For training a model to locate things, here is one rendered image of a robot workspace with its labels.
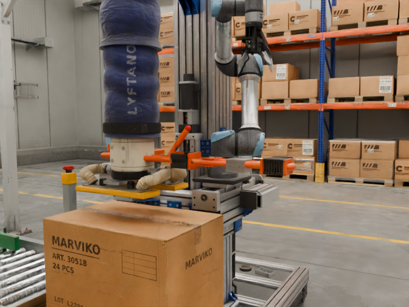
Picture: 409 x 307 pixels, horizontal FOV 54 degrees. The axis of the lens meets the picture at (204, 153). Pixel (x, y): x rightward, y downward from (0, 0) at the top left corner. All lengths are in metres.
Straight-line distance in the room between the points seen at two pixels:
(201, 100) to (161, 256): 1.11
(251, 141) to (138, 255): 0.86
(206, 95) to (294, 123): 7.97
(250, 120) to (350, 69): 7.95
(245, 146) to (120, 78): 0.75
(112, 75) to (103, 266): 0.69
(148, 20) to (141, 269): 0.88
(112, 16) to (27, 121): 11.39
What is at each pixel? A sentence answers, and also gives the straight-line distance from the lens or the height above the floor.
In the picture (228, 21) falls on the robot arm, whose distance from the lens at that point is 1.90.
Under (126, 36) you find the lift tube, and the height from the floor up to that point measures 1.63.
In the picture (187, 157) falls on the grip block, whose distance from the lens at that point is 1.42.
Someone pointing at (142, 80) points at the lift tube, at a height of 1.47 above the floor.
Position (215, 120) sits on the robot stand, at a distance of 2.23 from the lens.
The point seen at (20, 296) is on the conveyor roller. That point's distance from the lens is 2.12.
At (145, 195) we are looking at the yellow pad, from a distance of 1.43.
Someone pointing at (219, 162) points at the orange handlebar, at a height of 1.18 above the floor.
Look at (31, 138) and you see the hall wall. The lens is 12.94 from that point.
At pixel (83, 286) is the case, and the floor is 0.71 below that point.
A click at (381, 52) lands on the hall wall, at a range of 9.86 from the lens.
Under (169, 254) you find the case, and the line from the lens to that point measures 1.36.
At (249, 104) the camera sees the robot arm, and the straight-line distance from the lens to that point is 2.06.
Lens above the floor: 1.34
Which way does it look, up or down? 5 degrees down
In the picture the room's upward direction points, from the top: straight up
